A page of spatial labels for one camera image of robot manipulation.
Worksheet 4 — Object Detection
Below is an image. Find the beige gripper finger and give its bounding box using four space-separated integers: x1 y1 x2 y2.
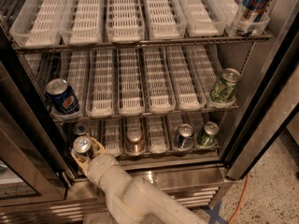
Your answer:
91 137 107 157
71 149 90 175

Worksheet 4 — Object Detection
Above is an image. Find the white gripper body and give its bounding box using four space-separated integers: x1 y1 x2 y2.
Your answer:
86 154 123 187

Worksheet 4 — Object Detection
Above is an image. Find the silver blue Red Bull can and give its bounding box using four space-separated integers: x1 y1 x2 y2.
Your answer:
73 135 94 159

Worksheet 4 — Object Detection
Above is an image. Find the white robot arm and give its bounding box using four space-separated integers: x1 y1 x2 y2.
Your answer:
71 135 207 224

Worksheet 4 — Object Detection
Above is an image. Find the rear silver can bottom left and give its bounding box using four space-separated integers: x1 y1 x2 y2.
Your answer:
73 122 89 137

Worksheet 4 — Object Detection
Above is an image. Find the gold bronze can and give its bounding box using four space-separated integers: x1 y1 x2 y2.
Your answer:
126 129 144 155

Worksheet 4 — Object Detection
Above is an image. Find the glass fridge door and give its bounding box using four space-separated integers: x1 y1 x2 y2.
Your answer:
0 16 74 208

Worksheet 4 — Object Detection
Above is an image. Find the blue Pepsi can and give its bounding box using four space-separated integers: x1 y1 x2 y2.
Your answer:
46 78 79 115

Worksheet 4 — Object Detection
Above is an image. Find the green can bottom shelf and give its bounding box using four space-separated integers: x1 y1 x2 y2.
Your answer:
197 121 219 147

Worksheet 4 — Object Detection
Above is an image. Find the green can shelf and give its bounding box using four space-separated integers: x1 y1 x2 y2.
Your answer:
197 121 219 147
209 68 241 104

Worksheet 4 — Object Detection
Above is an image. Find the green can middle shelf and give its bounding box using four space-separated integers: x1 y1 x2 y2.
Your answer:
209 68 241 104

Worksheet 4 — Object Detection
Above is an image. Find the blue floor tape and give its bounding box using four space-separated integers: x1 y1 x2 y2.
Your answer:
201 202 228 224

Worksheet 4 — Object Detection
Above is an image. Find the middle wire shelf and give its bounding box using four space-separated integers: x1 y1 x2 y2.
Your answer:
50 104 238 122

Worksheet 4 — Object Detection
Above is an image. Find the wire shelf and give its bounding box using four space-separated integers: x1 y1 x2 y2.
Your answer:
116 148 219 169
13 30 273 54
50 104 238 122

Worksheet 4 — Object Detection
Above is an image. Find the bottom wire shelf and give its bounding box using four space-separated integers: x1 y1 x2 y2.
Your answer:
116 148 219 169

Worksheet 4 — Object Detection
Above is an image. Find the top wire shelf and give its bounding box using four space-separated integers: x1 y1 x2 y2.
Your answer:
13 30 273 54

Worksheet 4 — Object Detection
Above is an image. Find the orange power cable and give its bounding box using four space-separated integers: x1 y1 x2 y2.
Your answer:
228 173 250 224

